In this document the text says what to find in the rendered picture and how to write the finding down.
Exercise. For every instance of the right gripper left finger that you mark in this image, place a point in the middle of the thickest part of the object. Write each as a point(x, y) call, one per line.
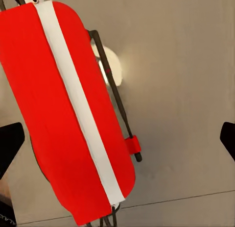
point(11, 139)

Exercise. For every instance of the coffee table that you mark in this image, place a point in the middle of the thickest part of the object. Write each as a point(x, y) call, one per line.
point(173, 62)

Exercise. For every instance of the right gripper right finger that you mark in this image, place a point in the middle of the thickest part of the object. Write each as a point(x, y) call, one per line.
point(227, 137)

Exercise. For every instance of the radio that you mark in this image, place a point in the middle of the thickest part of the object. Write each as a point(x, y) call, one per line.
point(77, 142)

